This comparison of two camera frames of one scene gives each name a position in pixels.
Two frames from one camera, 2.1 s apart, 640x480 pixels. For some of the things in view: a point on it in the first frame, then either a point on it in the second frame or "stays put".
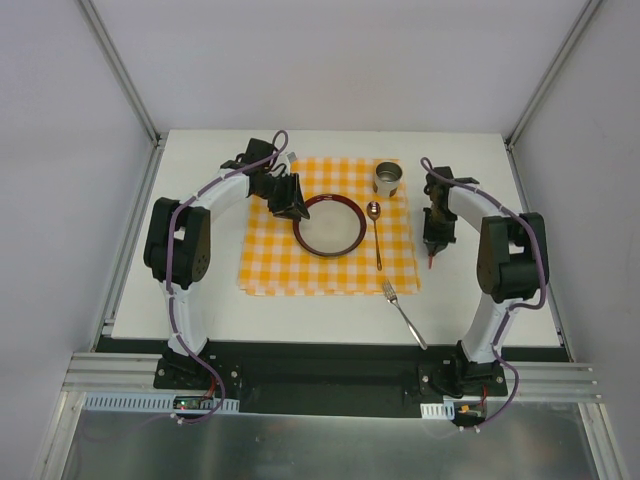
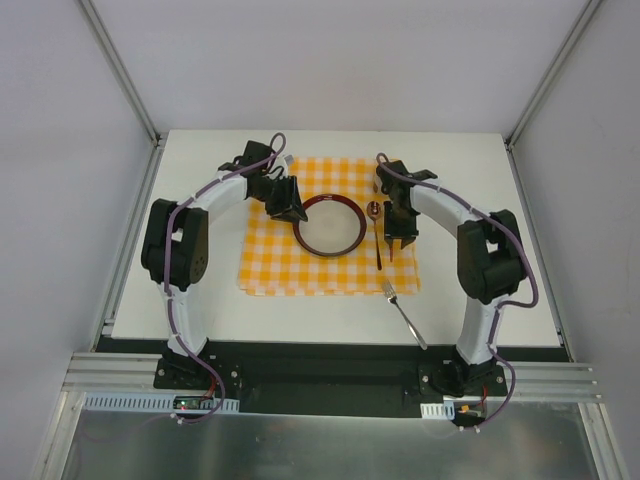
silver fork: [392, 297] stays put
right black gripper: [438, 236] to [400, 228]
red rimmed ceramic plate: [335, 226] stays put
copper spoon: [374, 211] stays put
